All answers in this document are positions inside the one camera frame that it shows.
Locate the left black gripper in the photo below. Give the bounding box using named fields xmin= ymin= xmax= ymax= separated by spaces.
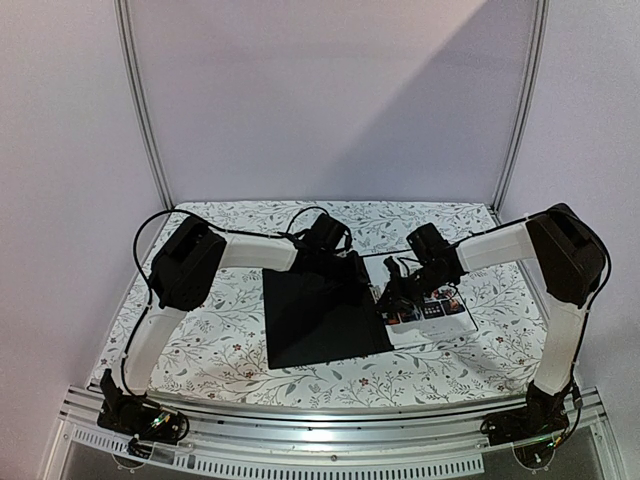
xmin=316 ymin=250 xmax=369 ymax=292

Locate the blue file folder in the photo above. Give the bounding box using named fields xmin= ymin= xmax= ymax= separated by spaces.
xmin=263 ymin=255 xmax=419 ymax=369

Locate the colour printed brochure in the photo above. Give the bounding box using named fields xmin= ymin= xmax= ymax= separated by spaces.
xmin=364 ymin=257 xmax=479 ymax=349

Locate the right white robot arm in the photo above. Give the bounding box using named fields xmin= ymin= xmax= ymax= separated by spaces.
xmin=376 ymin=203 xmax=611 ymax=436

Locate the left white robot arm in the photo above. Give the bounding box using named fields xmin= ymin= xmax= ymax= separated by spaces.
xmin=100 ymin=211 xmax=364 ymax=434

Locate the floral patterned table mat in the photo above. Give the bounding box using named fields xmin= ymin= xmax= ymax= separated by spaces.
xmin=87 ymin=199 xmax=569 ymax=411

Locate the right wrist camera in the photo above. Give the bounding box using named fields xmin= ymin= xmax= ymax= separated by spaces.
xmin=406 ymin=223 xmax=450 ymax=263

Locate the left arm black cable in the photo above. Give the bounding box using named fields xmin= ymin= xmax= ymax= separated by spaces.
xmin=130 ymin=205 xmax=329 ymax=311

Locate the right aluminium frame post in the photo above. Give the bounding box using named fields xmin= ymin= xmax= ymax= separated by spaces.
xmin=490 ymin=0 xmax=550 ymax=215

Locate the aluminium frame post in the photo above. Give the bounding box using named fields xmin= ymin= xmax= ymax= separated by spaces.
xmin=114 ymin=0 xmax=175 ymax=208
xmin=490 ymin=0 xmax=550 ymax=215

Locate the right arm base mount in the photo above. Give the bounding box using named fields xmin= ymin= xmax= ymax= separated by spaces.
xmin=480 ymin=382 xmax=583 ymax=449

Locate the perforated white cable tray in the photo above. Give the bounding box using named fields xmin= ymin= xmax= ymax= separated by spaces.
xmin=58 ymin=427 xmax=485 ymax=479

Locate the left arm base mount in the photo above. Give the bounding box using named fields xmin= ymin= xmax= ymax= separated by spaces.
xmin=97 ymin=369 xmax=190 ymax=445

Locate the aluminium front rail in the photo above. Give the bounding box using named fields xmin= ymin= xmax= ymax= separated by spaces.
xmin=45 ymin=387 xmax=616 ymax=479

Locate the left aluminium frame post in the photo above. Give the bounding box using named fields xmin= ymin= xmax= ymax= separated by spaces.
xmin=114 ymin=0 xmax=175 ymax=208

